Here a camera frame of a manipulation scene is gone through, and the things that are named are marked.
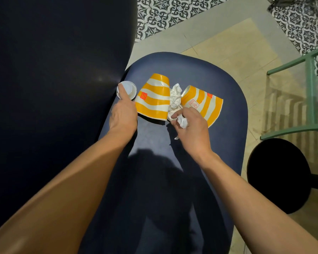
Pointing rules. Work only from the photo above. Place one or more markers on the green metal table frame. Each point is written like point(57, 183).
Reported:
point(311, 103)

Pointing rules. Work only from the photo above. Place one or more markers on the person's left hand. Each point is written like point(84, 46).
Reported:
point(123, 116)

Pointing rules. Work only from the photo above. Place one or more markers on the small white sauce cup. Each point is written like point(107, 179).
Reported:
point(126, 89)

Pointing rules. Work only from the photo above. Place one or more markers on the person's left forearm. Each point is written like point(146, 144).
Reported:
point(58, 193)

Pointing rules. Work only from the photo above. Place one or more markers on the person's right thumb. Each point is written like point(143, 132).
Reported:
point(175, 124)

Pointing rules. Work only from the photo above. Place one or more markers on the small white paper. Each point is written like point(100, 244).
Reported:
point(182, 121)

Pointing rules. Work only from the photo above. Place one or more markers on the yellow striped paper cup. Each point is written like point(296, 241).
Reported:
point(153, 99)
point(204, 104)

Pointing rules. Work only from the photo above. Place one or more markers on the person's right hand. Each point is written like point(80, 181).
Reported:
point(194, 130)

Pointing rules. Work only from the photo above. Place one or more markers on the dark blue bench backrest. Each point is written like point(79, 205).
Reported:
point(55, 97)

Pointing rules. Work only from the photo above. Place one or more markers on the black round stool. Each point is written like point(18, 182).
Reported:
point(281, 175)

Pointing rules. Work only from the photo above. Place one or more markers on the person's right forearm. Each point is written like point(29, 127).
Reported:
point(257, 208)

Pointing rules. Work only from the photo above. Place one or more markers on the crumpled white napkin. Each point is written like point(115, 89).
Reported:
point(175, 99)

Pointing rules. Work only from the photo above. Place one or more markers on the dark blue bench seat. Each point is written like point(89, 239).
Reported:
point(164, 161)

